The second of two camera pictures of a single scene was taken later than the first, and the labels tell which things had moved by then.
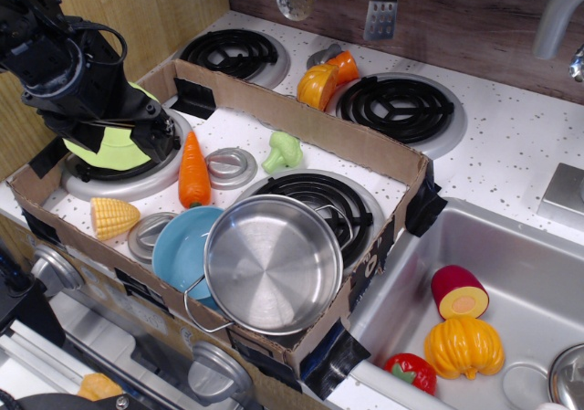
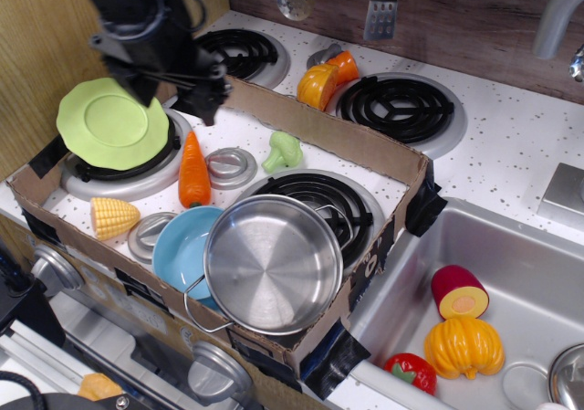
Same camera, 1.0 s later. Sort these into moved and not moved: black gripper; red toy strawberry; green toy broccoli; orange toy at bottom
Moved: black gripper
Not moved: orange toy at bottom; red toy strawberry; green toy broccoli
